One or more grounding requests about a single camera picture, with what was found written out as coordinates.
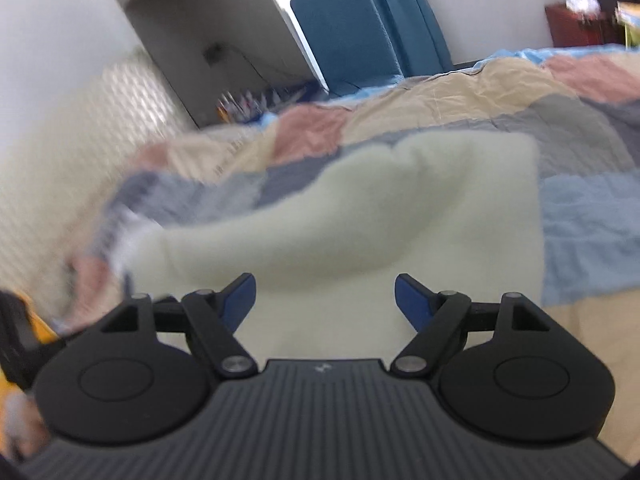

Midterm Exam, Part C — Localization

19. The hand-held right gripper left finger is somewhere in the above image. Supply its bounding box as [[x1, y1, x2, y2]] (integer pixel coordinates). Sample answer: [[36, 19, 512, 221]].
[[99, 273, 260, 380]]

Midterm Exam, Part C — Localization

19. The cream quilted headboard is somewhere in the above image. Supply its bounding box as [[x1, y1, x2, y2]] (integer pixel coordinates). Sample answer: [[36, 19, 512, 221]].
[[0, 47, 194, 302]]

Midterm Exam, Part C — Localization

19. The black power cable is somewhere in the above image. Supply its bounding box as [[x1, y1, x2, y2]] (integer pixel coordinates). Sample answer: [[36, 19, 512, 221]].
[[220, 46, 313, 86]]

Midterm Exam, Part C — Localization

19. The stack of books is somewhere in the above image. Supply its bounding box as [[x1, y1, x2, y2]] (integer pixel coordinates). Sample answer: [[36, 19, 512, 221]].
[[616, 1, 640, 51]]

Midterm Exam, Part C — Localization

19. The pastel patchwork quilt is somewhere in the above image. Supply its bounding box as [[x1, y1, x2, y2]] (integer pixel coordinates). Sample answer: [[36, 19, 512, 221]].
[[65, 45, 640, 467]]

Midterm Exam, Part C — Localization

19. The dark red cabinet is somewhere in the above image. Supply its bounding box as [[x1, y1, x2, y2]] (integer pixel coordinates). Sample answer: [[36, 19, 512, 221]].
[[544, 2, 627, 52]]

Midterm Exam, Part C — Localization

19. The person's left hand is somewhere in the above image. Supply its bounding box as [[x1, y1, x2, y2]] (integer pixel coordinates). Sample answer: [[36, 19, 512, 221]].
[[0, 389, 52, 463]]

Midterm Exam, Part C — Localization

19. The cream sweater with blue stripes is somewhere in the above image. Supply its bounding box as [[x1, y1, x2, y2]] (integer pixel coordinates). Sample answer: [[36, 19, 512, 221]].
[[122, 132, 546, 362]]

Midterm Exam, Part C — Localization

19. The blue curtain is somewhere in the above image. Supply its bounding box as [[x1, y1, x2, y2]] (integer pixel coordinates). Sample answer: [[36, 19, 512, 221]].
[[312, 0, 454, 79]]

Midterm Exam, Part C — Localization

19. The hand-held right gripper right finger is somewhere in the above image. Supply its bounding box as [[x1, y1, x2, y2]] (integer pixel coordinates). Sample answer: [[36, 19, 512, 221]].
[[390, 273, 552, 380]]

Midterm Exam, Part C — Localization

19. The group of small cosmetic bottles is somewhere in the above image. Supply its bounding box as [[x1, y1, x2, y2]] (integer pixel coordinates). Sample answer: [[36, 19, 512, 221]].
[[214, 85, 317, 125]]

